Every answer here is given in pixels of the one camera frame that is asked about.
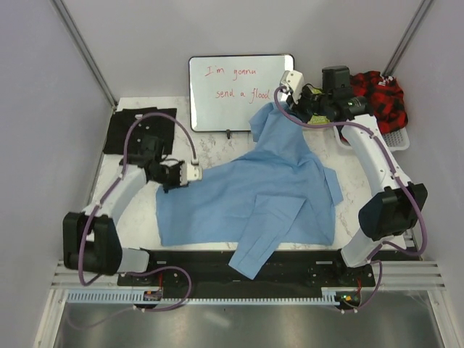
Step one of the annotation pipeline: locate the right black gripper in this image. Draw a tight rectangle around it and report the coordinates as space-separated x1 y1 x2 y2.
286 84 332 124

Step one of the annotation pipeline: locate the light blue long sleeve shirt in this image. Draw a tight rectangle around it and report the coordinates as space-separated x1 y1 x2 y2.
156 103 343 260

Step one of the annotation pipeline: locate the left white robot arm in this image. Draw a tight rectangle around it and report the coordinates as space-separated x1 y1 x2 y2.
62 137 201 285

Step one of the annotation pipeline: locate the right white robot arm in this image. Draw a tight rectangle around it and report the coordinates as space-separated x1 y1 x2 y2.
275 66 428 286

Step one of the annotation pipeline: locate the green paperback book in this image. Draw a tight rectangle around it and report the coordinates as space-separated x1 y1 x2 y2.
308 86 330 125

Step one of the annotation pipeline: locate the folded black shirt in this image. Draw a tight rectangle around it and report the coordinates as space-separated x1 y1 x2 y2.
103 107 177 155

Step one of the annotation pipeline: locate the red black plaid shirt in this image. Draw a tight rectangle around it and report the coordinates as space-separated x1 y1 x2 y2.
350 70 408 134

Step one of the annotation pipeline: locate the white dry-erase board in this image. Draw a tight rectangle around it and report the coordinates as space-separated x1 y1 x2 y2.
188 54 294 133

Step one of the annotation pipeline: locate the white plastic basket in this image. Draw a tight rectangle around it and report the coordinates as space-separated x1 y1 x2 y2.
333 127 410 152

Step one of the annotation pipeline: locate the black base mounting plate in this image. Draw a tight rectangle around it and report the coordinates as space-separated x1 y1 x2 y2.
117 251 376 298

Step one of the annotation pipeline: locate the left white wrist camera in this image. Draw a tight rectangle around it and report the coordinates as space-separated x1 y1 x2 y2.
180 162 203 186

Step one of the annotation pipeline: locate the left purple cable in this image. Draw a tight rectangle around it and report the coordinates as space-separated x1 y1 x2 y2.
78 112 199 313

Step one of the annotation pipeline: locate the white slotted cable duct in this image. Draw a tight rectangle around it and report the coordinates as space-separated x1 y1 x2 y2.
66 288 339 306

